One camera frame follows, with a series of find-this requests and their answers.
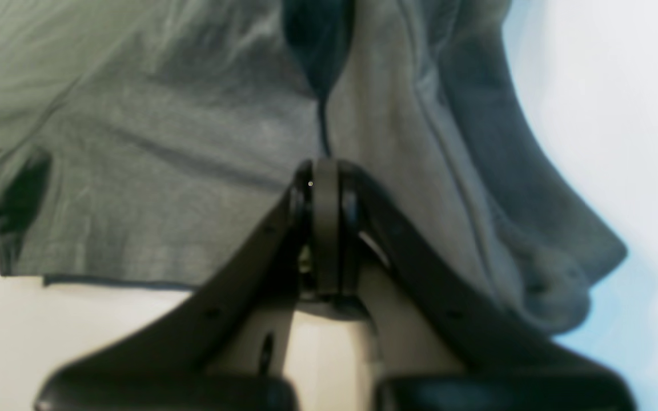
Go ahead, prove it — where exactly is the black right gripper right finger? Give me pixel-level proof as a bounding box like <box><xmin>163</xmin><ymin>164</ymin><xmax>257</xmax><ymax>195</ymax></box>
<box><xmin>326</xmin><ymin>160</ymin><xmax>636</xmax><ymax>410</ymax></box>

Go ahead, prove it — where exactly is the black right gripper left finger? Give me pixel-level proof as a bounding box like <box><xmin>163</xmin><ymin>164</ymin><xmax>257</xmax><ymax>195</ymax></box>
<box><xmin>35</xmin><ymin>159</ymin><xmax>330</xmax><ymax>410</ymax></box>

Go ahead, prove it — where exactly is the grey T-shirt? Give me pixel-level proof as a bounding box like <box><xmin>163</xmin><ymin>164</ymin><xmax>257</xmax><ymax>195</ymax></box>
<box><xmin>0</xmin><ymin>1</ymin><xmax>627</xmax><ymax>334</ymax></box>

